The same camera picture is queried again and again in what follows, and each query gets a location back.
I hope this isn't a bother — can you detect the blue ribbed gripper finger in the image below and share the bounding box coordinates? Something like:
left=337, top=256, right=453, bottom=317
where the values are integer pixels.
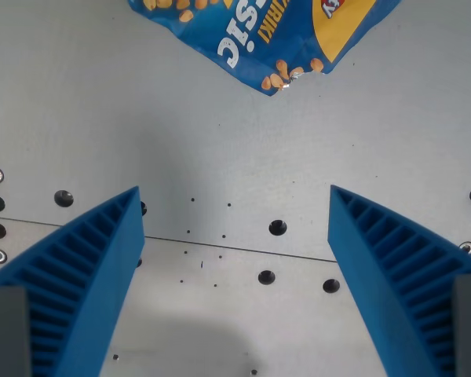
left=327, top=184, right=471, bottom=377
left=0, top=185, right=146, bottom=377

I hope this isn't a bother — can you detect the blue peanut snack bag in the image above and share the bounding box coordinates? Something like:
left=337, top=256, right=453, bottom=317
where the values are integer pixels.
left=126, top=0, right=403, bottom=97

